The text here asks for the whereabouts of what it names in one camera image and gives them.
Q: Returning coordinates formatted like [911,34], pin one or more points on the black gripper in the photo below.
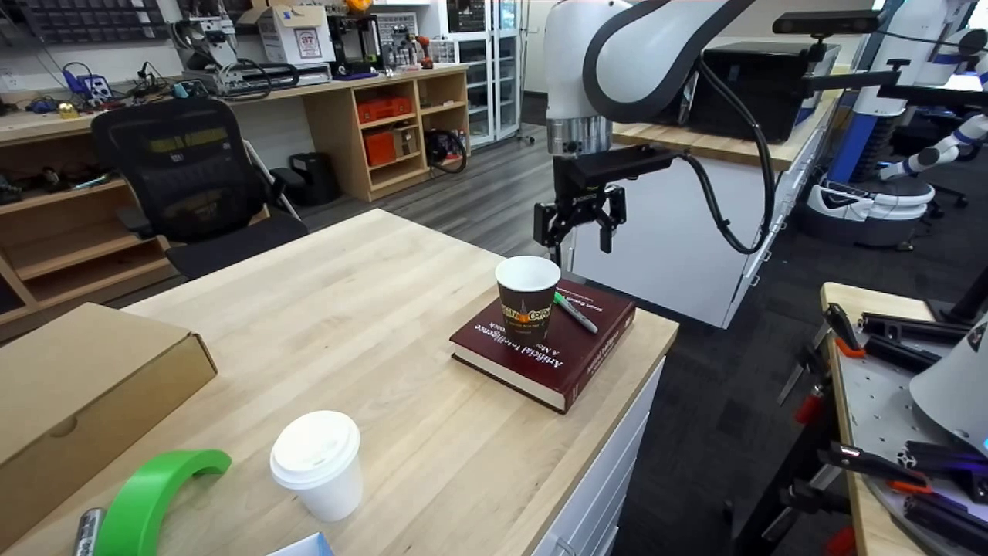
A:
[582,206]

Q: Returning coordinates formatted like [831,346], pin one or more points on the green pen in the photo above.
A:
[577,314]

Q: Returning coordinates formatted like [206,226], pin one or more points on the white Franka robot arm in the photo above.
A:
[658,51]

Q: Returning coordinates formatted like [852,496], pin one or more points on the brown paper cup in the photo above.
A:
[525,309]

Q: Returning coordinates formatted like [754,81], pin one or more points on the white side table wood top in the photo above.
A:
[667,256]

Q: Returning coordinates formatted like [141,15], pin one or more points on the maroon hardcover book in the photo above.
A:
[545,360]

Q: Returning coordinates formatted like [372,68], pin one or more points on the white glass door cabinet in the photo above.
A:
[496,71]

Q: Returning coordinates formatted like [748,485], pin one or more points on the black printer box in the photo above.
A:
[759,93]

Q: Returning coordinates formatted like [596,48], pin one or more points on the orange storage bin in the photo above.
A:
[388,109]

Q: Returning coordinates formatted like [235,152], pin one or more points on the white drawer cabinet under table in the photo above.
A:
[607,483]

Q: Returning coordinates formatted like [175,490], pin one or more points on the wooden cubby shelf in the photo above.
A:
[340,144]

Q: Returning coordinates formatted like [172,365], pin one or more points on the black bag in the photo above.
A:
[313,176]

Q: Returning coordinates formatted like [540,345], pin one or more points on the blue and white robot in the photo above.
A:
[875,196]

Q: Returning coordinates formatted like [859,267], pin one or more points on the black orange clamp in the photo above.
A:
[897,341]

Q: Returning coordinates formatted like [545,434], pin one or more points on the wooden clamp table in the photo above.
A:
[875,411]

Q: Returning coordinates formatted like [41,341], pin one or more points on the white carton box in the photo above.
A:
[297,34]

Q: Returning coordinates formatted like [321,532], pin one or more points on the black mesh office chair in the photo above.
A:
[190,179]

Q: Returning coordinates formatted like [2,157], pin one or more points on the green tape roll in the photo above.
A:
[155,496]

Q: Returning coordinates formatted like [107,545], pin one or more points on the flat cardboard box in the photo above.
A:
[81,402]

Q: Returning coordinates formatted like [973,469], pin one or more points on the grey marker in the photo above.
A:
[87,532]

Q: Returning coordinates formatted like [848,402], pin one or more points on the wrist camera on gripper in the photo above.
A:
[620,169]

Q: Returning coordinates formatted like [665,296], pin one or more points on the black camera on stand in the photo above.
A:
[822,21]

